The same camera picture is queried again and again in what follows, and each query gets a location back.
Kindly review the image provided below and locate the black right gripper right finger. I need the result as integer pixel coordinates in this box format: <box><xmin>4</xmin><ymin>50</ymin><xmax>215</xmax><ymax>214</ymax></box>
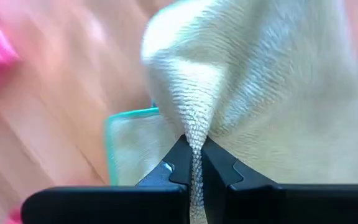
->
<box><xmin>200</xmin><ymin>136</ymin><xmax>358</xmax><ymax>224</ymax></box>

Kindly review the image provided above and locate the green microfiber towel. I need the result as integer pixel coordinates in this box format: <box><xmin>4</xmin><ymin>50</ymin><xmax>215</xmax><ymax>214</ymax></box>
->
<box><xmin>104</xmin><ymin>0</ymin><xmax>358</xmax><ymax>224</ymax></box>

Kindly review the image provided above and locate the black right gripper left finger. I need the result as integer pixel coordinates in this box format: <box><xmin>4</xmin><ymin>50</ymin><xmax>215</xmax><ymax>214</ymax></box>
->
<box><xmin>21</xmin><ymin>134</ymin><xmax>193</xmax><ymax>224</ymax></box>

